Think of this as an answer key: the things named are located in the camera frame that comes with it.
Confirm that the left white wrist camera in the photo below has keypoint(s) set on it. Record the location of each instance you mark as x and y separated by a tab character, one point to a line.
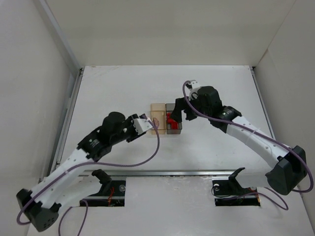
142	125

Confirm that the red lego brick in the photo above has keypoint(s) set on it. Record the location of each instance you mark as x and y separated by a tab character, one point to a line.
169	119

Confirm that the red arched lego piece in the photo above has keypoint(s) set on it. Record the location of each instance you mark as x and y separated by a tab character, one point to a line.
174	125

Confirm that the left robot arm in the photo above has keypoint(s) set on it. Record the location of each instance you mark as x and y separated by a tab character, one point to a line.
42	203

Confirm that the grey transparent container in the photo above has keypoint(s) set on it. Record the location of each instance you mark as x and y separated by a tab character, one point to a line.
169	109

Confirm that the aluminium right edge rail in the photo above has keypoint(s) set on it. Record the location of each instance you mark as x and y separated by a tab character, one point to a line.
262	102

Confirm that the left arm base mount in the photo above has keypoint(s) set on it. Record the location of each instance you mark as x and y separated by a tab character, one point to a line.
111	192

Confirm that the amber transparent container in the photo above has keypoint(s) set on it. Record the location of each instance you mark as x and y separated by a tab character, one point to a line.
158	111

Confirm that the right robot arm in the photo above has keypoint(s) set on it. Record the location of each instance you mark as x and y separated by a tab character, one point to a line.
287	164

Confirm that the aluminium left frame post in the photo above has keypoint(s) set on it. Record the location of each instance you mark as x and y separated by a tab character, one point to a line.
58	36

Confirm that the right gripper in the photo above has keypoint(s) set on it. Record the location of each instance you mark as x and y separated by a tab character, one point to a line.
184	108

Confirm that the purple lego brick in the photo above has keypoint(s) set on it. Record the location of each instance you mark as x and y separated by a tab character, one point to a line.
156	122

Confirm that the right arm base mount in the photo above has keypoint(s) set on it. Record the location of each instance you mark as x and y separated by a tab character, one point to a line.
229	193

